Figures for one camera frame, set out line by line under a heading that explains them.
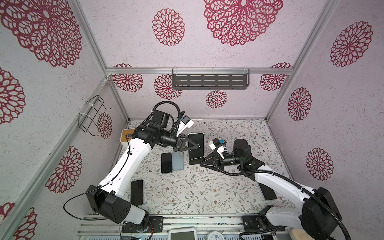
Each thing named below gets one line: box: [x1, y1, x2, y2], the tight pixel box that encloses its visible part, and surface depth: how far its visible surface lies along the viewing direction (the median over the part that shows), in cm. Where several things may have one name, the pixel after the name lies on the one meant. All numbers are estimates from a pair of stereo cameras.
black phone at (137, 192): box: [130, 179, 144, 206], surface depth 85 cm
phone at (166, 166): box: [161, 152, 173, 174], surface depth 97 cm
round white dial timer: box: [207, 231, 225, 240], surface depth 69 cm
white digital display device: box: [168, 228, 198, 240], surface depth 69 cm
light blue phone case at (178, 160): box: [172, 150, 185, 171], surface depth 98 cm
